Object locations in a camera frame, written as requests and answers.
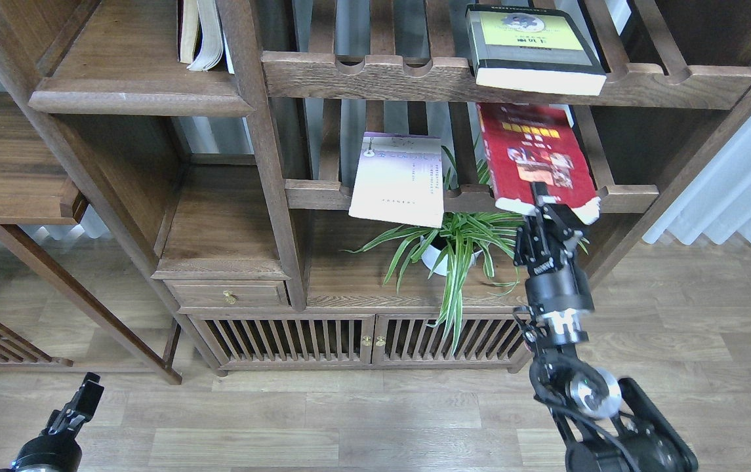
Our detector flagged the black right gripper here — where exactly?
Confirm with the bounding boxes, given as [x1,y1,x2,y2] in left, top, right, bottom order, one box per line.
[514,182,594,319]

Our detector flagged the red cover book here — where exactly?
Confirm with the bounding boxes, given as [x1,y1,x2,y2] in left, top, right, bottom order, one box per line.
[476,104,600,224]

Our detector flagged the white lavender cover book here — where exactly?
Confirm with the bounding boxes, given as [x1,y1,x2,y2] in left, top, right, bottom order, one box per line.
[348,132,444,228]

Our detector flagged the upright cream books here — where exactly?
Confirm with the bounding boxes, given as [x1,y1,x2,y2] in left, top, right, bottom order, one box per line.
[177,1,235,74]

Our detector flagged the large wooden bookshelf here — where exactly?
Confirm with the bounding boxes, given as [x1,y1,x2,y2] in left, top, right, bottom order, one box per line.
[0,1,751,374]

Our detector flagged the white plant pot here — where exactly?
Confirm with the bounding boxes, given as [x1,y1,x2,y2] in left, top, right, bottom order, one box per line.
[421,237,482,276]

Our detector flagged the wooden side table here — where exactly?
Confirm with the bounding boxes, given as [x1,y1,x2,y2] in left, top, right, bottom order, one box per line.
[0,92,182,384]

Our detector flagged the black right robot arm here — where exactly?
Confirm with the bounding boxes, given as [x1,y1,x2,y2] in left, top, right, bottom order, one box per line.
[514,182,698,471]

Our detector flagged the thick yellow grey book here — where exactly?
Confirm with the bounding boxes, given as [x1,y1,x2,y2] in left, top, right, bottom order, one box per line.
[465,4,606,96]

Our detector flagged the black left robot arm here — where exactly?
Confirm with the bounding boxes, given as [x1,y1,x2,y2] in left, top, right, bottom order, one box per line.
[3,372,104,471]

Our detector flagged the white pleated curtain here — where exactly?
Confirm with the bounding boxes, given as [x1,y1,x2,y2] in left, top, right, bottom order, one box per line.
[643,117,751,245]

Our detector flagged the brass drawer knob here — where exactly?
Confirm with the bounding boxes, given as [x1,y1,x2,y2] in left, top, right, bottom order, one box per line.
[222,290,238,305]

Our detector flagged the green spider plant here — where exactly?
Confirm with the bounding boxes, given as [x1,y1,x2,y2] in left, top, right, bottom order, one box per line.
[360,144,523,346]

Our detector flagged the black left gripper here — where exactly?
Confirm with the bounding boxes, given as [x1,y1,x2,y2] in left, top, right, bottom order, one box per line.
[47,372,104,437]

